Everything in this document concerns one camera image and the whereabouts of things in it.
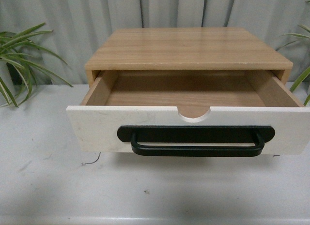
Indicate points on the black drawer handle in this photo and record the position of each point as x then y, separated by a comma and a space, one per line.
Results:
196, 141

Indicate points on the white drawer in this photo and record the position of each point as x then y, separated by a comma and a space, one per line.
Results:
254, 98

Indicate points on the wooden drawer cabinet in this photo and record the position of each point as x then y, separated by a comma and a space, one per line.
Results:
225, 48

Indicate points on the grey curtain backdrop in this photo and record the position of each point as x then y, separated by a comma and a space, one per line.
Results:
81, 26

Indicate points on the green spider plant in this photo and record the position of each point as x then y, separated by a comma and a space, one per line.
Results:
13, 52

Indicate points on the green plant on right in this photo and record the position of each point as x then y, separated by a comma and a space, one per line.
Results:
297, 41

